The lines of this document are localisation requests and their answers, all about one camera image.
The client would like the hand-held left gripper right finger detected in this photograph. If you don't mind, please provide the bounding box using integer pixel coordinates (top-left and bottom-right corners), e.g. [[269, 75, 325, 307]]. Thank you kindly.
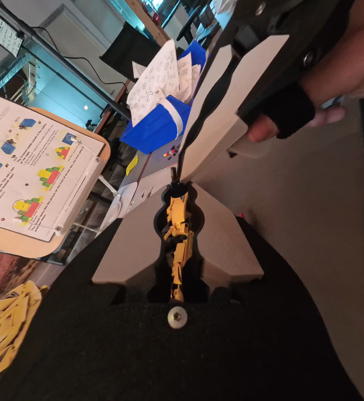
[[191, 183, 264, 290]]

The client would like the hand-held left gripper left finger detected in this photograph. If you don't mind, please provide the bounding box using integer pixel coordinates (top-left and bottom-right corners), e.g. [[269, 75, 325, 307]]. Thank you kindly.
[[91, 184, 171, 287]]

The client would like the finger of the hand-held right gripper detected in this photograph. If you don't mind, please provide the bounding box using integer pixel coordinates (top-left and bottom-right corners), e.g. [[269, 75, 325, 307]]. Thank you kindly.
[[179, 44, 242, 163], [178, 34, 291, 182]]

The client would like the black toy connector piece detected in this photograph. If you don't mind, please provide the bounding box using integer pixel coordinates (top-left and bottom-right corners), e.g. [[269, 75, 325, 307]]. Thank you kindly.
[[169, 167, 189, 197]]

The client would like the person's right hand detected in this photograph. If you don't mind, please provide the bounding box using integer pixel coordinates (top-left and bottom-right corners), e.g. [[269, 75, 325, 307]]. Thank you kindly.
[[247, 0, 364, 143]]

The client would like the yellow toy brick car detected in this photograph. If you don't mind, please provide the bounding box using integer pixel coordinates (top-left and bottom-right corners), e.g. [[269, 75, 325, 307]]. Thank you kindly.
[[162, 193, 195, 302]]

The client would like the white printed paper bag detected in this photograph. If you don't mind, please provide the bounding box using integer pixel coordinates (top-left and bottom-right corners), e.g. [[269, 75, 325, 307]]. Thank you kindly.
[[126, 38, 202, 138]]

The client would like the open instruction booklet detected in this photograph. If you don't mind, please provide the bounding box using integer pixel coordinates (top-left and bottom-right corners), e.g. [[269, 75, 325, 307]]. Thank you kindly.
[[131, 169, 178, 217]]

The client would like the blue plastic bin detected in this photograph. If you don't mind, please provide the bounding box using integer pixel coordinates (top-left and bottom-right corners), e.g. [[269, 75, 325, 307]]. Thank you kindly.
[[120, 40, 208, 155]]

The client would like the black monitor panel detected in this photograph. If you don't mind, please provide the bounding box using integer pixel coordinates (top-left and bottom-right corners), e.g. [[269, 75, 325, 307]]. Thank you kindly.
[[99, 21, 170, 82]]

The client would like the wooden board document stand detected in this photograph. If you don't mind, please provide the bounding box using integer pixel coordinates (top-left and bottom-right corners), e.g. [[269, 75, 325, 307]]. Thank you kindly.
[[0, 89, 138, 259]]

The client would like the black printed toy box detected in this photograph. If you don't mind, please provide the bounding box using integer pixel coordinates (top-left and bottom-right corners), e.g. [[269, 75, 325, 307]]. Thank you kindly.
[[0, 247, 64, 401]]

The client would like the wooden post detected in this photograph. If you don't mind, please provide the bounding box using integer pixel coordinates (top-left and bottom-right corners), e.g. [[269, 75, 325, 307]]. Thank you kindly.
[[124, 0, 170, 47]]

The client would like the black cable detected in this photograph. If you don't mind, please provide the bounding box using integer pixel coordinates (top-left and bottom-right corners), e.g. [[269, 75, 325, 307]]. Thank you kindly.
[[32, 26, 131, 86]]

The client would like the black metal rail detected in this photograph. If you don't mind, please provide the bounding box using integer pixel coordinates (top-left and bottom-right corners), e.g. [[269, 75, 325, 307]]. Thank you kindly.
[[0, 0, 132, 121]]

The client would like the white printed wall sheet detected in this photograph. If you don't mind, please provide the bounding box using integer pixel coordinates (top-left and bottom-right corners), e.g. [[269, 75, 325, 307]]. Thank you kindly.
[[0, 5, 25, 58]]

